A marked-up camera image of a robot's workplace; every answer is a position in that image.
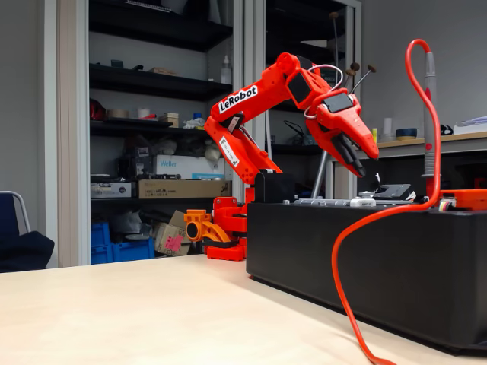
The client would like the long brown cardboard box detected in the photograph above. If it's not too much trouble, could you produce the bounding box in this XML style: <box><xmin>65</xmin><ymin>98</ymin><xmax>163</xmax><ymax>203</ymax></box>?
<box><xmin>137</xmin><ymin>178</ymin><xmax>233</xmax><ymax>200</ymax></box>

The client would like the grey cabinet with black shelves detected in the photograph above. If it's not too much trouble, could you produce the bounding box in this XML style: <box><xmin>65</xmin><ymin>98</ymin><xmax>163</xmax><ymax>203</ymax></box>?
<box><xmin>56</xmin><ymin>0</ymin><xmax>362</xmax><ymax>267</ymax></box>

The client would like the grey device box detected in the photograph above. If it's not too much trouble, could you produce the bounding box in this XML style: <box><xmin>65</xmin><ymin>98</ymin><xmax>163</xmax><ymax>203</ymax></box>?
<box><xmin>90</xmin><ymin>181</ymin><xmax>137</xmax><ymax>199</ymax></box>

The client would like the red display module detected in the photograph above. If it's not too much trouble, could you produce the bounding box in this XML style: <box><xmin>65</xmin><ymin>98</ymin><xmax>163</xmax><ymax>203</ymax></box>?
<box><xmin>439</xmin><ymin>189</ymin><xmax>487</xmax><ymax>212</ymax></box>

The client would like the blue chair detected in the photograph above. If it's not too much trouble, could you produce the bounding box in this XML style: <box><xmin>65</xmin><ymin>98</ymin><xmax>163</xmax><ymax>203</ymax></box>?
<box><xmin>0</xmin><ymin>189</ymin><xmax>56</xmax><ymax>273</ymax></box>

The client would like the black corner housing block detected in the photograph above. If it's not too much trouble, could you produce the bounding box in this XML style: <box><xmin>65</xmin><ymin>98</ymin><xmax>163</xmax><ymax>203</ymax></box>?
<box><xmin>253</xmin><ymin>171</ymin><xmax>296</xmax><ymax>205</ymax></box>

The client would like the black task box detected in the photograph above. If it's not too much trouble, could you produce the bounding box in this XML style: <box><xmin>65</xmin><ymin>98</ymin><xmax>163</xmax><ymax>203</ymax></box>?
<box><xmin>246</xmin><ymin>201</ymin><xmax>487</xmax><ymax>353</ymax></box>

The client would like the orange table clamp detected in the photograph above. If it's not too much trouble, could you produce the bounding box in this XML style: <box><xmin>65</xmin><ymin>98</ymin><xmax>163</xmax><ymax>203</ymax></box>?
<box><xmin>183</xmin><ymin>208</ymin><xmax>232</xmax><ymax>249</ymax></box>

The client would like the black cable clip bracket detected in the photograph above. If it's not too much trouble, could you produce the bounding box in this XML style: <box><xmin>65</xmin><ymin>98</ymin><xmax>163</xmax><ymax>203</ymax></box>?
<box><xmin>371</xmin><ymin>183</ymin><xmax>416</xmax><ymax>202</ymax></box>

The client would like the grey test probe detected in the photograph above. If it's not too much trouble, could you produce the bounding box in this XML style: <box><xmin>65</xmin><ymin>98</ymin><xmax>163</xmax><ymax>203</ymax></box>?
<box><xmin>421</xmin><ymin>51</ymin><xmax>442</xmax><ymax>198</ymax></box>

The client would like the silver metal rod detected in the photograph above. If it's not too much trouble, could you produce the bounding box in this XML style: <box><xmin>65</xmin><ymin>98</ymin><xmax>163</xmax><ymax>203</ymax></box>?
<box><xmin>310</xmin><ymin>150</ymin><xmax>329</xmax><ymax>199</ymax></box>

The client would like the blue plastic crate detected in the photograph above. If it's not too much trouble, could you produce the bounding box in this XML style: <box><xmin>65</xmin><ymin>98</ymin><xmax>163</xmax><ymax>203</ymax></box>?
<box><xmin>110</xmin><ymin>237</ymin><xmax>155</xmax><ymax>263</ymax></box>
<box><xmin>90</xmin><ymin>222</ymin><xmax>112</xmax><ymax>265</ymax></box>

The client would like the red cable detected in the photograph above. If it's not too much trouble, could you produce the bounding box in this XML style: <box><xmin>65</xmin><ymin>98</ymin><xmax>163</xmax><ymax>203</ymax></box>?
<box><xmin>330</xmin><ymin>37</ymin><xmax>444</xmax><ymax>365</ymax></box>

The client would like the cardboard box with pink label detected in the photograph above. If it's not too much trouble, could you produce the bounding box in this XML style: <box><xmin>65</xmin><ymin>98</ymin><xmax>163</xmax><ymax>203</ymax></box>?
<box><xmin>154</xmin><ymin>210</ymin><xmax>191</xmax><ymax>256</ymax></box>

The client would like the white Weller box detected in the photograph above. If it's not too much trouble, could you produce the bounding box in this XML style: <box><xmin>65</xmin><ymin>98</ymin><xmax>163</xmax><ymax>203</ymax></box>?
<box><xmin>151</xmin><ymin>154</ymin><xmax>226</xmax><ymax>180</ymax></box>

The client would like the small beige box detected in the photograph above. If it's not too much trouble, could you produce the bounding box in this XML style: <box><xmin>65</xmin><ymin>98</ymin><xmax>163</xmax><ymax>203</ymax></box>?
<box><xmin>158</xmin><ymin>112</ymin><xmax>180</xmax><ymax>129</ymax></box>

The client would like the red object on shelf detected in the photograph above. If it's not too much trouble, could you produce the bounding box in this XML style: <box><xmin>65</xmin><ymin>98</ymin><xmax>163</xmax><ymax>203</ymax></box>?
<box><xmin>90</xmin><ymin>98</ymin><xmax>107</xmax><ymax>122</ymax></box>

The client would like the wooden workbench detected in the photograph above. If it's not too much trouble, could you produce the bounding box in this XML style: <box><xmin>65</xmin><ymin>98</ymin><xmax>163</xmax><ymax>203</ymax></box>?
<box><xmin>340</xmin><ymin>131</ymin><xmax>487</xmax><ymax>160</ymax></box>

